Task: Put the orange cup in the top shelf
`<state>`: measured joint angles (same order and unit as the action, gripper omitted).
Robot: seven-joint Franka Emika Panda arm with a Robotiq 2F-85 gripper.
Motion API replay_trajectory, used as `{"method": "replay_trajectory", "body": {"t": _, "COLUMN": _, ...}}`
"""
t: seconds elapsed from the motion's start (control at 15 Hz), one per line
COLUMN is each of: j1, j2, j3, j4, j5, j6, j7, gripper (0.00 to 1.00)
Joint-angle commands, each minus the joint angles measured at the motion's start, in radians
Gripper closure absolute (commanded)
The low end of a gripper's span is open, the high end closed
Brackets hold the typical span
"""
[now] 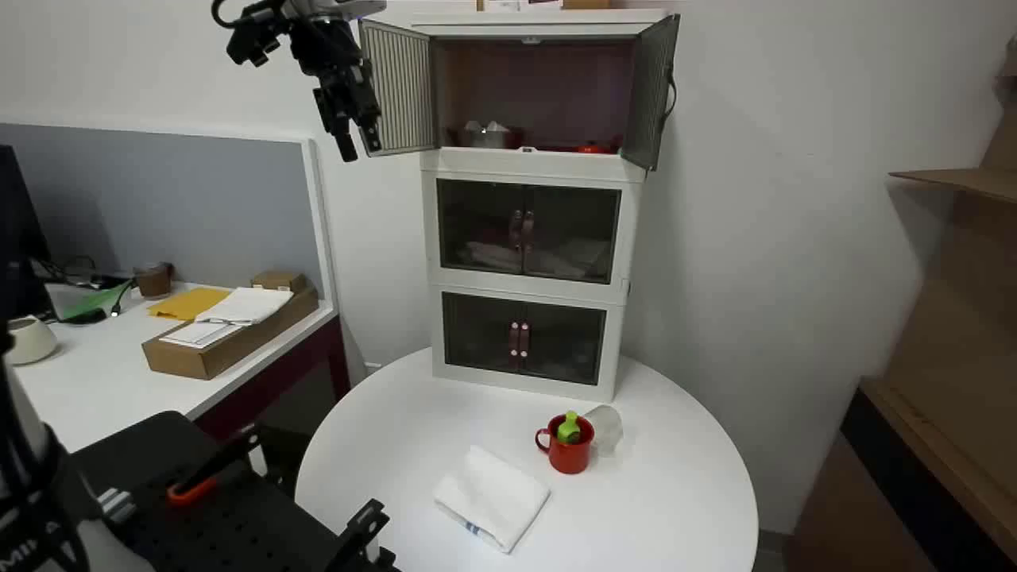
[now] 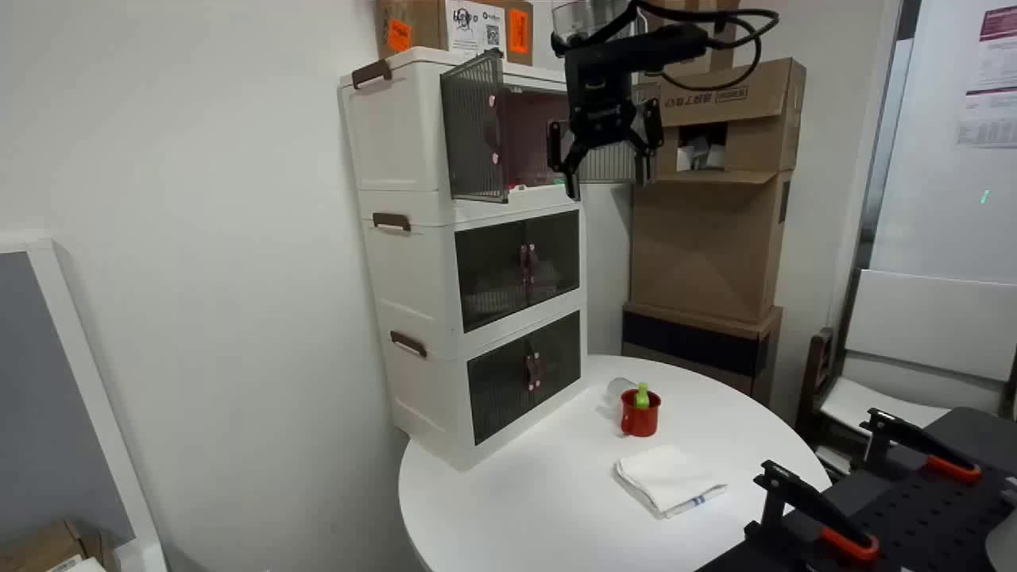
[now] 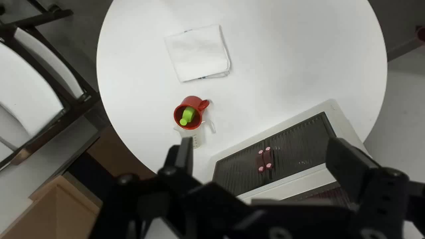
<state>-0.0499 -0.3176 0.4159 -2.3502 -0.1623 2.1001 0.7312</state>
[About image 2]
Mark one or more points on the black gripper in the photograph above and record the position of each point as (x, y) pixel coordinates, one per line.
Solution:
(602, 93)

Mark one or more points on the orange cup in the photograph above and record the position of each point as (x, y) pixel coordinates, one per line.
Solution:
(641, 420)

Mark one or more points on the clear plastic cup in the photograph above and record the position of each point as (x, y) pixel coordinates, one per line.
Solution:
(613, 396)

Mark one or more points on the cardboard box with orange stickers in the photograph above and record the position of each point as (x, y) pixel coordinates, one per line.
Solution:
(423, 24)

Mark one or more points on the small green toy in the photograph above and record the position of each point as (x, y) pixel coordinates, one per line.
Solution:
(641, 396)

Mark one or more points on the white three-tier cabinet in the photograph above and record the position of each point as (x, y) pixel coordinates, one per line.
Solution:
(407, 319)

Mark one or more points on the white folded cloth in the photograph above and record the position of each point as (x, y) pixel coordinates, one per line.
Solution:
(670, 476)

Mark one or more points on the white leaning panel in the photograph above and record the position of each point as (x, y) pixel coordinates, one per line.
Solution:
(931, 321)

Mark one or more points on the paper poster with red header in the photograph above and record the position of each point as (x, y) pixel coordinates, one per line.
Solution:
(990, 73)

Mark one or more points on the orange black clamp tool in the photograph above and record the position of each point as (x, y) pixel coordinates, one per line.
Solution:
(931, 524)

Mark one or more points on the flat open cardboard box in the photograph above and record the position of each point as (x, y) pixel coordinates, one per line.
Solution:
(49, 543)

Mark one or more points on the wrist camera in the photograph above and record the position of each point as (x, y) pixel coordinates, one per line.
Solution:
(647, 50)

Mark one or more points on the dark vertical door frame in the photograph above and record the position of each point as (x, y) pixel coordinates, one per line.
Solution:
(877, 161)

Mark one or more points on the grey partition with white frame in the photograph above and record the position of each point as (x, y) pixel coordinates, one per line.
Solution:
(42, 402)

